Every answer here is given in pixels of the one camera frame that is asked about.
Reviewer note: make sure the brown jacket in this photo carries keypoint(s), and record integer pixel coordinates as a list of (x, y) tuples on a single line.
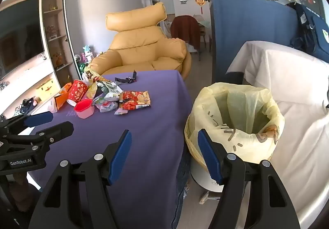
[(185, 31)]

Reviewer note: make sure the yellow leather armchair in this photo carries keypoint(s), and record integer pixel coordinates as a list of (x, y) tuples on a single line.
[(144, 46)]

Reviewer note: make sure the yellow wooden box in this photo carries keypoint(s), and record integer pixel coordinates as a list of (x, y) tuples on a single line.
[(47, 88)]

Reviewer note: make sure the red and yellow snack wrapper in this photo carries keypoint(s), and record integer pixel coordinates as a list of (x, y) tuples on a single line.
[(135, 100)]

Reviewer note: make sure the green and white wrapper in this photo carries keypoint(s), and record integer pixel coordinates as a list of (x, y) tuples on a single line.
[(108, 88)]

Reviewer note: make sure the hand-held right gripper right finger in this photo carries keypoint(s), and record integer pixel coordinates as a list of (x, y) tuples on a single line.
[(208, 159)]

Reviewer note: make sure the white shelf unit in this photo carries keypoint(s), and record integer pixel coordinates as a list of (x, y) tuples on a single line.
[(52, 25)]

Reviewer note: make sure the red hanging ornament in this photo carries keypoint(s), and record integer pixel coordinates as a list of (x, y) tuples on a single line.
[(200, 0)]

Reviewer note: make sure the white and blue wrapper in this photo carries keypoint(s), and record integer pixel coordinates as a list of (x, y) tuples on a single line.
[(106, 106)]

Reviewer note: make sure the purple tablecloth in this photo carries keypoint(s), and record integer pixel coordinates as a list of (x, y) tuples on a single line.
[(144, 128)]

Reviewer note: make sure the television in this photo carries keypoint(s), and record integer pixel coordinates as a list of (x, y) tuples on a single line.
[(18, 38)]

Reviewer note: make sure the white sofa cover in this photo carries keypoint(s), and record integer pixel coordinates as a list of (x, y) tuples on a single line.
[(295, 105)]

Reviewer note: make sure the pile of colourful toys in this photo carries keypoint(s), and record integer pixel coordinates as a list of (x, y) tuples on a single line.
[(87, 53)]

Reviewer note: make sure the pink plastic cup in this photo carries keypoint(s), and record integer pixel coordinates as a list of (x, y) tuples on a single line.
[(84, 109)]

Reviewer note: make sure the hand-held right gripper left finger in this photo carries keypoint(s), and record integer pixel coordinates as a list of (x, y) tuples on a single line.
[(119, 159)]

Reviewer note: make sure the orange and white carton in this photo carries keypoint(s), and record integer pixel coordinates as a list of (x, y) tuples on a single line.
[(61, 99)]

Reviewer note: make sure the yellow snack bag red label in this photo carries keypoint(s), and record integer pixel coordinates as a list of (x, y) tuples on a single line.
[(90, 74)]

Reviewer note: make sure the white trash bin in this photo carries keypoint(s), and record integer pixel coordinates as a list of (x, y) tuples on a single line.
[(205, 180)]

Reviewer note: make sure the yellow bin liner bag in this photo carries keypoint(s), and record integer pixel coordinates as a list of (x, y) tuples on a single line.
[(246, 139)]

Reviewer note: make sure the navy backpack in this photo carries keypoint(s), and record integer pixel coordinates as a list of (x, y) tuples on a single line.
[(311, 31)]

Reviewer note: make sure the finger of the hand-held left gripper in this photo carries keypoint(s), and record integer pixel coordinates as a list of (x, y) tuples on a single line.
[(55, 130), (38, 119)]

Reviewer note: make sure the red paper cup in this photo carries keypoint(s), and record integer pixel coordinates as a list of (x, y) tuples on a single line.
[(77, 91)]

